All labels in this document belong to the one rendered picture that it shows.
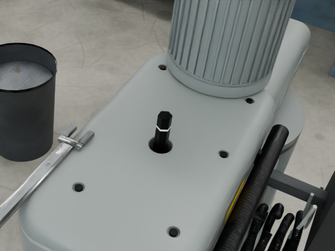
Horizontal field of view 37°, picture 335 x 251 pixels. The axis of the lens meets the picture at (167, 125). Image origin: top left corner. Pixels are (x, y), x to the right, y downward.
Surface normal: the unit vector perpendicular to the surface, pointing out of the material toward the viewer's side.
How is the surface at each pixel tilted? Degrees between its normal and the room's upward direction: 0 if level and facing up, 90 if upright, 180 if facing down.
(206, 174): 0
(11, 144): 94
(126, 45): 0
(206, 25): 90
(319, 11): 90
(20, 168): 0
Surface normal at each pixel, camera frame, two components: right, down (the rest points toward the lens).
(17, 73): 0.12, -0.73
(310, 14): -0.43, 0.57
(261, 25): 0.38, 0.65
